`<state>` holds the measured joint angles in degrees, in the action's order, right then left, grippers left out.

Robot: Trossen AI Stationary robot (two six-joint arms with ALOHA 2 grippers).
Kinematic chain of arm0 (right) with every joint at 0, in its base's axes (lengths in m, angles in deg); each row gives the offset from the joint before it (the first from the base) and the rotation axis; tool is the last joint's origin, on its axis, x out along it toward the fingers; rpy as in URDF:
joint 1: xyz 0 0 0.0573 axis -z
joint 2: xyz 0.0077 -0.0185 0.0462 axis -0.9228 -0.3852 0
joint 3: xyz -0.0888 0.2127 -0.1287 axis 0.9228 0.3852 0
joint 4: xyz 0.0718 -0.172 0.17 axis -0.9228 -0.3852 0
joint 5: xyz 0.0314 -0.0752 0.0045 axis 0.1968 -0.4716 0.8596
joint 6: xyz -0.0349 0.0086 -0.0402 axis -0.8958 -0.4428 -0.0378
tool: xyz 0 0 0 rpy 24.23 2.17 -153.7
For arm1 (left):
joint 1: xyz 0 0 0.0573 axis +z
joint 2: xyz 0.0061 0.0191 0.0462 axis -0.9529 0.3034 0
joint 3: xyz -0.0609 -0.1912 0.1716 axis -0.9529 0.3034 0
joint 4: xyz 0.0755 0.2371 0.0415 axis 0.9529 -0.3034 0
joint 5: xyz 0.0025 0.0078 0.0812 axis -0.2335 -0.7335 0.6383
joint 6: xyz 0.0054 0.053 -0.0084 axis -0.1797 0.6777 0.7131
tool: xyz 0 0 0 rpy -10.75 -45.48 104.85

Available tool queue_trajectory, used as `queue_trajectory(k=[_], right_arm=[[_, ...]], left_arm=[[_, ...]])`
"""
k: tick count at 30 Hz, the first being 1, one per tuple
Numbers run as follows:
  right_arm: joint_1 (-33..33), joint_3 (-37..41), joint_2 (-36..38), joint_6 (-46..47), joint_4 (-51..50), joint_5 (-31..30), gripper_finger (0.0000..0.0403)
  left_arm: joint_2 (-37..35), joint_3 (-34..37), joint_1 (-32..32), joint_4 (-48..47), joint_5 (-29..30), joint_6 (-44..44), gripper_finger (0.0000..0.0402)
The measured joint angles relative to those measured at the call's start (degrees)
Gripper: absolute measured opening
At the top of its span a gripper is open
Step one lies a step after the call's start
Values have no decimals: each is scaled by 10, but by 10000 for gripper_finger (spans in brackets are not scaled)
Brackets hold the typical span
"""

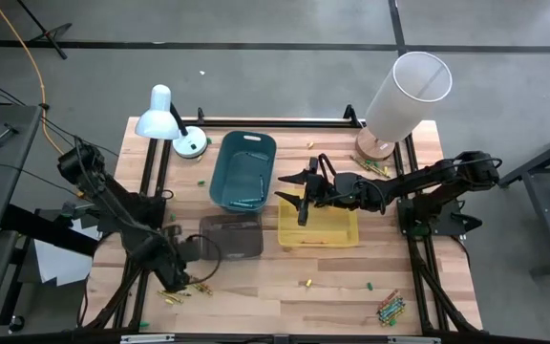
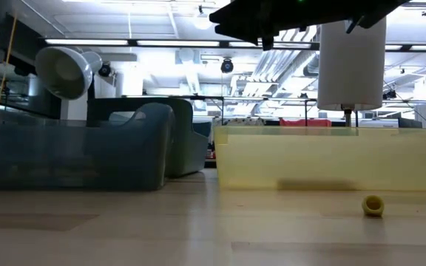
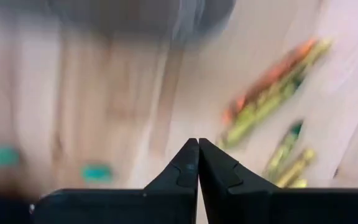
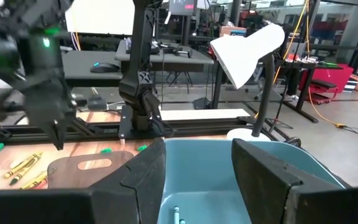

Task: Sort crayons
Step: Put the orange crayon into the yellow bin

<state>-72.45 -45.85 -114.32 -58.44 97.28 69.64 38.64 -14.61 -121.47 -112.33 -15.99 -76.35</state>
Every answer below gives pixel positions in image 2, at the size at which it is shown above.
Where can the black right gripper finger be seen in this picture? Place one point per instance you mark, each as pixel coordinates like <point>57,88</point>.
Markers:
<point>250,32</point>
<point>242,13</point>

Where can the teal plastic bin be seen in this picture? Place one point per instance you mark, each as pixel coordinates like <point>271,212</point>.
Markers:
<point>187,147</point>

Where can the yellow translucent plastic bin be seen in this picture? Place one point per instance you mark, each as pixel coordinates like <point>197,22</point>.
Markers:
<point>327,159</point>

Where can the smoky grey translucent bin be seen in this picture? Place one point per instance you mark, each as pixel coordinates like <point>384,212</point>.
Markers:
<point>69,155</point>

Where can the round ceiling lamp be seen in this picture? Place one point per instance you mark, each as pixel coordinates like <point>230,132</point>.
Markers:
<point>203,20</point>

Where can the white cylinder shade table lamp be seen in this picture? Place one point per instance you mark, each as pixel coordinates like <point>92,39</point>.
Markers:
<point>351,74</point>

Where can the red background object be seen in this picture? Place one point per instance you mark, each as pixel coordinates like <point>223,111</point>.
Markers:
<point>298,122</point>

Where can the white gooseneck desk lamp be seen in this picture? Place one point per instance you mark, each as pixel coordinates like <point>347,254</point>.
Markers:
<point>65,70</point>

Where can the yellow eraser cap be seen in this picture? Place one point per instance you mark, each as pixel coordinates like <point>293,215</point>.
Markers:
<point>372,207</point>

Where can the black ceiling camera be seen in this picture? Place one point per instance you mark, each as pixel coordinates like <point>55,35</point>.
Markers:
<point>227,65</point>
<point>105,69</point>

